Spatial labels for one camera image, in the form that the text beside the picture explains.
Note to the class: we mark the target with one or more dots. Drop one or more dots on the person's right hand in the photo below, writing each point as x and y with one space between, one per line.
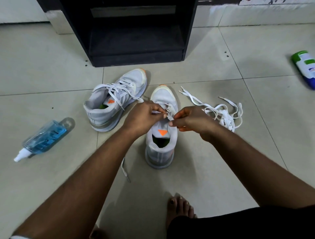
194 120

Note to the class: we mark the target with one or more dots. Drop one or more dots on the person's left hand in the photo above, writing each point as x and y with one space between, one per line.
142 118

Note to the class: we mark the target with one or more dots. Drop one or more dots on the person's left forearm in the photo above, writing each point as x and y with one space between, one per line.
76 187

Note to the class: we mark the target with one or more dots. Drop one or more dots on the person's right forearm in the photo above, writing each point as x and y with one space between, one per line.
260 172

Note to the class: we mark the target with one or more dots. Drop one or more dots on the person's right foot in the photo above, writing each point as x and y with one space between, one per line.
178 208

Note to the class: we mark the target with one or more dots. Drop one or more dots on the black open shelf box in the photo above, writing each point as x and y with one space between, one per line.
135 44

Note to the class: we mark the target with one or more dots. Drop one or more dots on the blue transparent bottle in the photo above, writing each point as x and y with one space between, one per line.
44 139

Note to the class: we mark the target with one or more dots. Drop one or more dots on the zebra striped garment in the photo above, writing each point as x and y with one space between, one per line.
233 224

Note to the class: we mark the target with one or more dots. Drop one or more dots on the green blue white bottle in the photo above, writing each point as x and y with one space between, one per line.
306 67

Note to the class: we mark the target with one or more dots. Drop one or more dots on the white floral patterned sheet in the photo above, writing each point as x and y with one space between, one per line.
278 2

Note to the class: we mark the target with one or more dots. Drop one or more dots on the dark brown wooden cabinet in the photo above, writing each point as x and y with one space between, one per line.
49 5

